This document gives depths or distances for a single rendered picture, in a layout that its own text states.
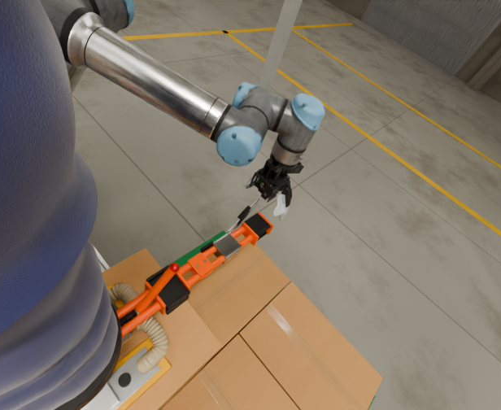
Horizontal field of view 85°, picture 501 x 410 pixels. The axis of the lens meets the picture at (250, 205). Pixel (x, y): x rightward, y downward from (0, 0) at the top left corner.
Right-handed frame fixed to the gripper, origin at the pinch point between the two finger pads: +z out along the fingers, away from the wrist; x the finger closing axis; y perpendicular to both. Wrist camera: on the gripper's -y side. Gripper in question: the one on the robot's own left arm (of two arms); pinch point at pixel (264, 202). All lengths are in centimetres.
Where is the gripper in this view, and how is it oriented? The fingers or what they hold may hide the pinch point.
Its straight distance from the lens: 84.5
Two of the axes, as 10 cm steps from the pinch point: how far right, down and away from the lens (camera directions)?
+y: -6.6, 4.3, -6.1
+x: 7.0, 6.6, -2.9
